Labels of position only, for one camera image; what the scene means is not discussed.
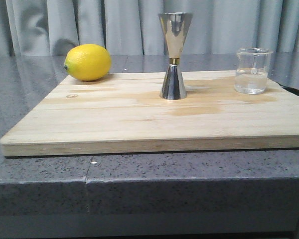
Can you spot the black cutting board handle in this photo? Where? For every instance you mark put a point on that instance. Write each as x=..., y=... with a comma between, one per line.
x=291, y=90

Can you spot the clear glass beaker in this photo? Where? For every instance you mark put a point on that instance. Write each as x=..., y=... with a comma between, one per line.
x=252, y=72

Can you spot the grey curtain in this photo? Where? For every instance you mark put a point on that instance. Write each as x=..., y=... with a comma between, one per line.
x=132, y=27

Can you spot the steel double jigger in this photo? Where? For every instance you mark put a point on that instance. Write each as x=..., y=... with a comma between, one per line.
x=175, y=27

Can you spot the yellow lemon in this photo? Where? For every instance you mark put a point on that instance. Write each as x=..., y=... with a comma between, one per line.
x=87, y=62

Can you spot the wooden cutting board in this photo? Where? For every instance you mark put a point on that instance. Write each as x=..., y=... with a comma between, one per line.
x=124, y=113

